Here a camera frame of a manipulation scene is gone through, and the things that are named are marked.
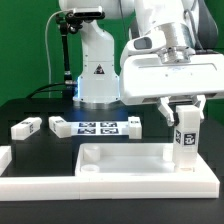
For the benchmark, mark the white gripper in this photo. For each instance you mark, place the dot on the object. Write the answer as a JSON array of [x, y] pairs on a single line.
[[144, 79]]

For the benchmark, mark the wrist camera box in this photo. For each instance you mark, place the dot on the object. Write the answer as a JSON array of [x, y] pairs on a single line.
[[142, 45]]

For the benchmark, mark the white U-shaped fixture frame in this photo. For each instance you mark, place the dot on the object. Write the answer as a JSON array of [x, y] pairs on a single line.
[[36, 188]]

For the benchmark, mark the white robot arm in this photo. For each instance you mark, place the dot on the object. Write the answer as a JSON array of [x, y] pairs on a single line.
[[168, 57]]

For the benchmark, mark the white desk tabletop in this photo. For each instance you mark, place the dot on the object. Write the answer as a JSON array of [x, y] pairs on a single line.
[[140, 170]]

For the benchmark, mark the sheet of fiducial markers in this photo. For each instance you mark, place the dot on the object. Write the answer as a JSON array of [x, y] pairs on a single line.
[[95, 128]]

